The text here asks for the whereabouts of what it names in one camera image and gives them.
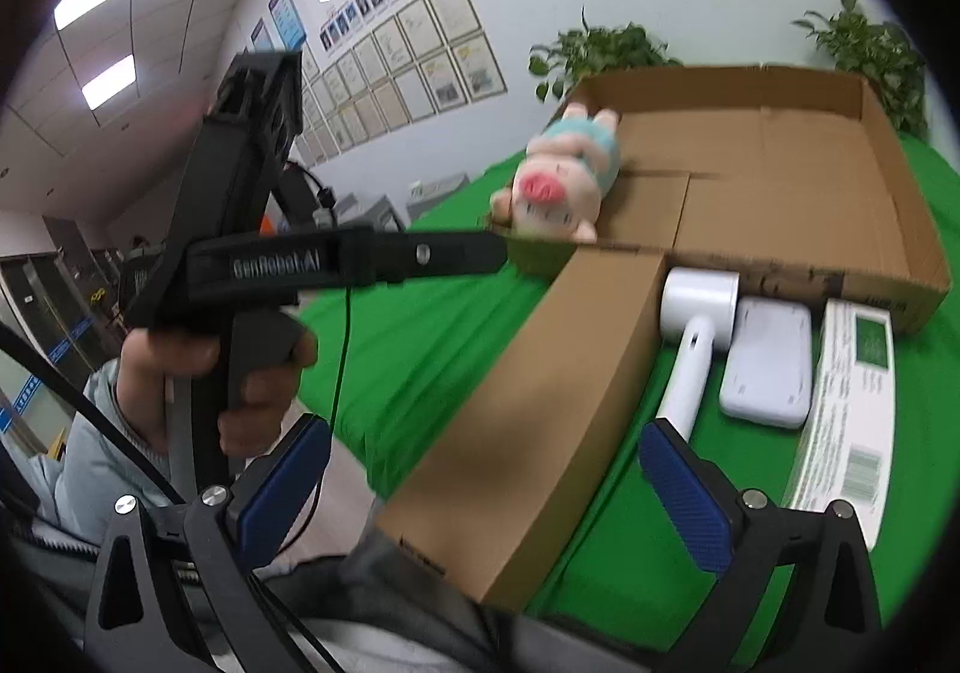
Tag white green printed carton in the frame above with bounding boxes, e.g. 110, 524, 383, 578
784, 299, 896, 548

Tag long brown cardboard box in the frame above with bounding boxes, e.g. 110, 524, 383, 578
376, 249, 665, 611

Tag white rectangular device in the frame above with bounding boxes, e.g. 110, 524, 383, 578
719, 296, 812, 429

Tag white hair dryer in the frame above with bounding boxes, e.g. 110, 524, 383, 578
658, 267, 740, 441

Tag light blue sleeve forearm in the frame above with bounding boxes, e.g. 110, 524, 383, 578
53, 359, 171, 543

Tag person's left hand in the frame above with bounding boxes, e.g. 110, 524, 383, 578
116, 329, 319, 458

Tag grey plastic stool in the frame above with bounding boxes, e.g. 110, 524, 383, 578
405, 173, 470, 221
335, 194, 405, 231

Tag green tablecloth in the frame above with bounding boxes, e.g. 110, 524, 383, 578
294, 132, 960, 667

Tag pink pig plush toy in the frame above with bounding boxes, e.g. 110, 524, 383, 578
490, 103, 620, 244

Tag left potted green plant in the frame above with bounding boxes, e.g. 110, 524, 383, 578
527, 10, 680, 103

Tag potted green plant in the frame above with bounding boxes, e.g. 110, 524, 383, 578
791, 0, 929, 140
527, 10, 680, 103

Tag large open cardboard tray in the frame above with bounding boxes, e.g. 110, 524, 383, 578
486, 64, 954, 337

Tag right potted green plant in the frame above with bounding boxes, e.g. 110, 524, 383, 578
791, 0, 929, 140

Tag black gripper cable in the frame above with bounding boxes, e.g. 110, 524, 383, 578
280, 160, 355, 561

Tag framed certificates on wall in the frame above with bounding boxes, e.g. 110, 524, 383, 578
296, 0, 508, 164

